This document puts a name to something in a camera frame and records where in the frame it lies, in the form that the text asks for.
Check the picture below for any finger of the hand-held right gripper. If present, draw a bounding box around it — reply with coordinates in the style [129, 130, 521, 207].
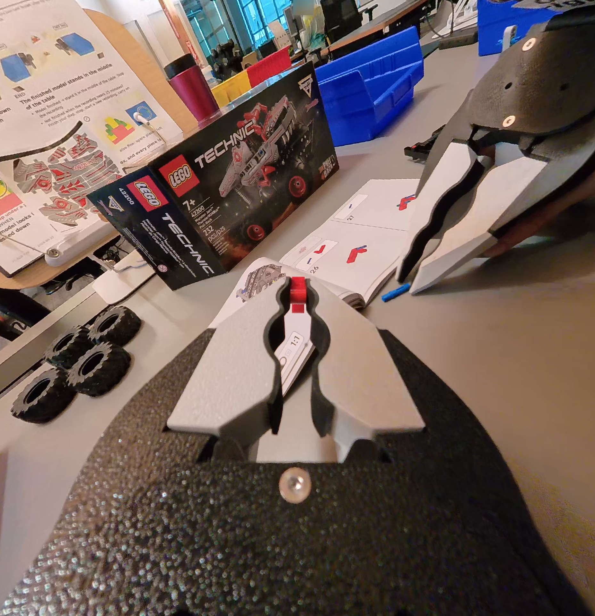
[396, 139, 487, 284]
[409, 143, 549, 296]

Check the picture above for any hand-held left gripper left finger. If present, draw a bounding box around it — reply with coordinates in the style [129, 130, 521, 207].
[165, 276, 292, 463]

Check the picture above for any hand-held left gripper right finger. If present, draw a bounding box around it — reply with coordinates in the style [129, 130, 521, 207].
[304, 277, 427, 464]

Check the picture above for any red angled toy beam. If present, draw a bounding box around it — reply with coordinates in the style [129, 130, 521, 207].
[289, 276, 309, 314]

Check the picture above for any grey desk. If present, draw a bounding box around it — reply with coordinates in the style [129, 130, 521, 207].
[0, 41, 595, 616]

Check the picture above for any person's right hand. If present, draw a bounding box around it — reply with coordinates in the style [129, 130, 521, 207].
[484, 160, 595, 260]

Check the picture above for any black toy chassis part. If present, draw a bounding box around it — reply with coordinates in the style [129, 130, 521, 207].
[403, 124, 447, 165]

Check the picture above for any blue storage bin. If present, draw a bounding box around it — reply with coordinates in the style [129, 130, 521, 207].
[315, 26, 424, 97]
[321, 67, 416, 146]
[477, 0, 563, 57]

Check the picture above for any white instruction booklet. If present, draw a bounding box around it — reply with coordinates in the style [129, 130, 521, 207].
[215, 178, 422, 398]

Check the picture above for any black toy tire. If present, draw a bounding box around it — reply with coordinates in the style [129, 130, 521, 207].
[43, 326, 93, 369]
[11, 368, 79, 424]
[88, 305, 141, 346]
[66, 343, 132, 398]

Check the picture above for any white stand base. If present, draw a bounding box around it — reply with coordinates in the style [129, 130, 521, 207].
[92, 250, 156, 305]

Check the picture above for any background office table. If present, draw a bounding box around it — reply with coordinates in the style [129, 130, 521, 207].
[288, 0, 476, 63]

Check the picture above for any black toy set box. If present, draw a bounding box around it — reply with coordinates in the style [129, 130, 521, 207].
[87, 61, 340, 291]

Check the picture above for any white sheet clip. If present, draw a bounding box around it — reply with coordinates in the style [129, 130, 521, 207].
[44, 243, 79, 268]

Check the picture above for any red storage bin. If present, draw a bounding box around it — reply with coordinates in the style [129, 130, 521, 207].
[246, 48, 291, 88]

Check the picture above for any grey red sticker sheet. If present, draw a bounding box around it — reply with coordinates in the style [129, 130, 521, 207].
[0, 120, 122, 227]

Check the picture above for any maroon tumbler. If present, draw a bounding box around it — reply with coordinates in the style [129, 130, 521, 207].
[163, 54, 221, 123]

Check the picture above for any wooden display board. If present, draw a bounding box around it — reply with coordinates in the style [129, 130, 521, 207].
[0, 7, 197, 290]

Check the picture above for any white instruction sheet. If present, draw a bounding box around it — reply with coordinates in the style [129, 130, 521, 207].
[0, 0, 183, 279]

